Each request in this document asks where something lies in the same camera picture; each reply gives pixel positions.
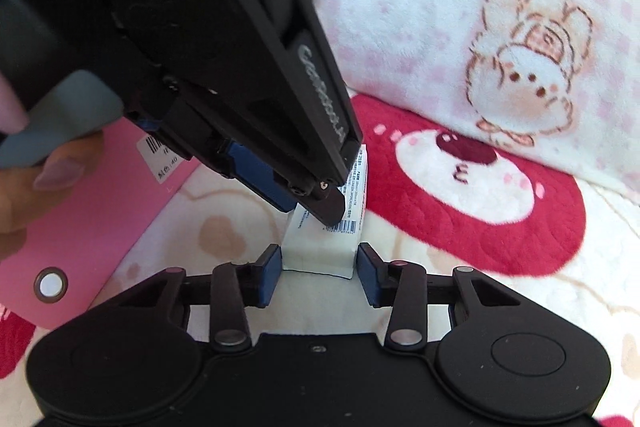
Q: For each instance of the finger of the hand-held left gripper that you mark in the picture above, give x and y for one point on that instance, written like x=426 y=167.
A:
x=322 y=202
x=260 y=177

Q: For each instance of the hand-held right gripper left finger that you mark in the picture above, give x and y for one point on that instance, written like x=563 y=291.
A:
x=270 y=274

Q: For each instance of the pink white printed pillow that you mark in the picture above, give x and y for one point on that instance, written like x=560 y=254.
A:
x=425 y=7

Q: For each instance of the pink cardboard box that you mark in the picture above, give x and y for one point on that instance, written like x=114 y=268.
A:
x=100 y=217

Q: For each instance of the person's left hand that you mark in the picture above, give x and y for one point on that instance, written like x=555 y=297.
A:
x=30 y=192

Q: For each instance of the small white printed box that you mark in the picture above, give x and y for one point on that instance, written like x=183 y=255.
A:
x=320 y=252

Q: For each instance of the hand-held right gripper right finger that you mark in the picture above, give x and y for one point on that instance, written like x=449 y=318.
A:
x=367 y=274

